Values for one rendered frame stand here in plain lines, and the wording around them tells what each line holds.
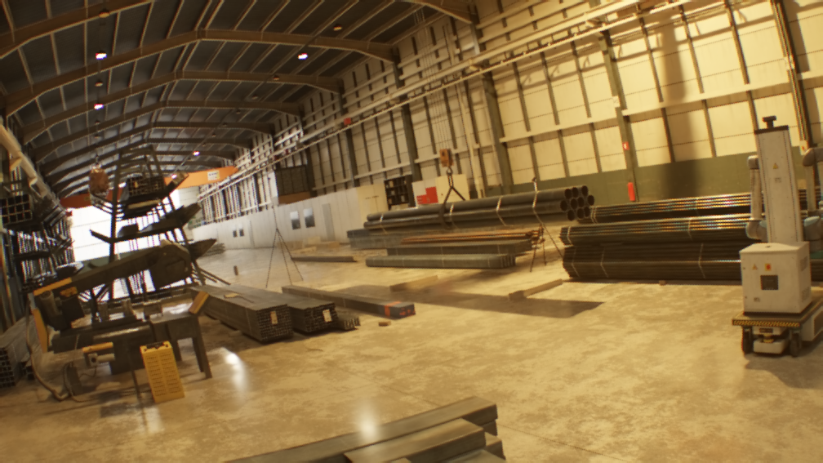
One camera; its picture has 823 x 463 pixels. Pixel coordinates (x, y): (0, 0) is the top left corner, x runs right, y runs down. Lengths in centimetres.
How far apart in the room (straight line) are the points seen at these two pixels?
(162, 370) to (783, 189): 620
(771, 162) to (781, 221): 50
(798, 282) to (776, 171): 96
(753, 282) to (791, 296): 38
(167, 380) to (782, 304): 589
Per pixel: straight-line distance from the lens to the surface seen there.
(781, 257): 481
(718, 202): 848
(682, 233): 833
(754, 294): 498
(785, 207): 519
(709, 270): 803
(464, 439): 302
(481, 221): 965
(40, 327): 868
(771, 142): 518
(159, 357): 660
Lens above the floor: 164
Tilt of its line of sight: 3 degrees down
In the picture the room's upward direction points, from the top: 10 degrees counter-clockwise
